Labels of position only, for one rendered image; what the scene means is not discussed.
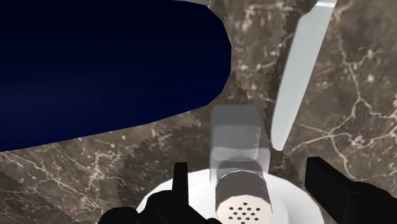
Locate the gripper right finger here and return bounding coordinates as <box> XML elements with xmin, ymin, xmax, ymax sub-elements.
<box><xmin>305</xmin><ymin>156</ymin><xmax>397</xmax><ymax>224</ymax></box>

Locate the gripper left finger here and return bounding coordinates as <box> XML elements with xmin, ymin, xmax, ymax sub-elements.
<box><xmin>98</xmin><ymin>162</ymin><xmax>223</xmax><ymax>224</ymax></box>

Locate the white plate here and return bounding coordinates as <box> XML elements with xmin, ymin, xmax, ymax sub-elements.
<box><xmin>136</xmin><ymin>168</ymin><xmax>325</xmax><ymax>224</ymax></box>

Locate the glass salt shaker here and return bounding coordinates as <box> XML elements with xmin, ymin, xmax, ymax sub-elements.
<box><xmin>209</xmin><ymin>104</ymin><xmax>274</xmax><ymax>224</ymax></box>

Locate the white knife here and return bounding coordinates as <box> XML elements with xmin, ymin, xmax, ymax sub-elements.
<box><xmin>270</xmin><ymin>0</ymin><xmax>338</xmax><ymax>152</ymax></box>

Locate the dark blue bowl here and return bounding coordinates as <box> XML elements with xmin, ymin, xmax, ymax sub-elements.
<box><xmin>0</xmin><ymin>0</ymin><xmax>233</xmax><ymax>153</ymax></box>

